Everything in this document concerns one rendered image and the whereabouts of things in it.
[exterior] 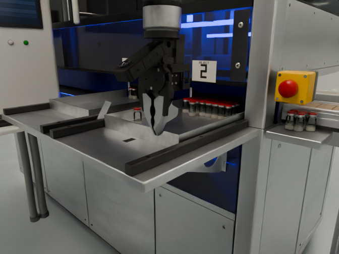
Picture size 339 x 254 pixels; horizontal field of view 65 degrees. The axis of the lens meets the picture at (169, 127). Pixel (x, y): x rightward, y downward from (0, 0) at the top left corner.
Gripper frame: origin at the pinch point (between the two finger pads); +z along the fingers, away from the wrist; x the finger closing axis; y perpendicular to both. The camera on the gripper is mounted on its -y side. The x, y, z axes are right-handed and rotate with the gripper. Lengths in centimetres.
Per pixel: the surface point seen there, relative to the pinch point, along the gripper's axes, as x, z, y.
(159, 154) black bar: -7.8, 1.6, -6.4
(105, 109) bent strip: 23.9, -0.4, 3.7
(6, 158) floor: 258, 90, 36
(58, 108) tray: 47.1, 2.3, 1.0
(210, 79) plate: 4.6, -8.7, 26.7
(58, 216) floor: 122, 91, 27
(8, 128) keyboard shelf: 67, 11, -9
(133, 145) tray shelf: 3.3, 3.6, -3.1
